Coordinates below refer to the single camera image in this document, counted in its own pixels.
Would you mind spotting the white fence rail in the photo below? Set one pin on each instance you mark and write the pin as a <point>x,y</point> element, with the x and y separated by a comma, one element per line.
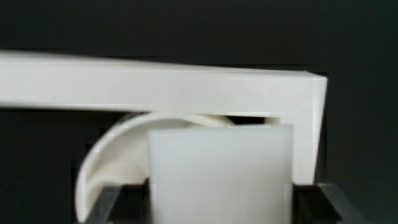
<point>305,91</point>
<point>79,83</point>

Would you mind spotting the white front fence rail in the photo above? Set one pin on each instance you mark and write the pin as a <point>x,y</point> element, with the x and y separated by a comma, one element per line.
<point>79,83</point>

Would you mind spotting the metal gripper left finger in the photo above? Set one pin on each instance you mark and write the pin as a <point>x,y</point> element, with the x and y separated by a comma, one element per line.
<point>104,206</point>

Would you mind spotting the white right fence rail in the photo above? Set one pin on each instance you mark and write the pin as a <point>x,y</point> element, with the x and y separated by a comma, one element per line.
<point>305,91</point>

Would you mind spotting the white stool leg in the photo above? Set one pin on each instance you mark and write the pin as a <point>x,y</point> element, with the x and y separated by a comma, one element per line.
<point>222,175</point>

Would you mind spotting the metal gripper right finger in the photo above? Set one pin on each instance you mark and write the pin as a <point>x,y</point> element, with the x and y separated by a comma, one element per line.
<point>351,216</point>

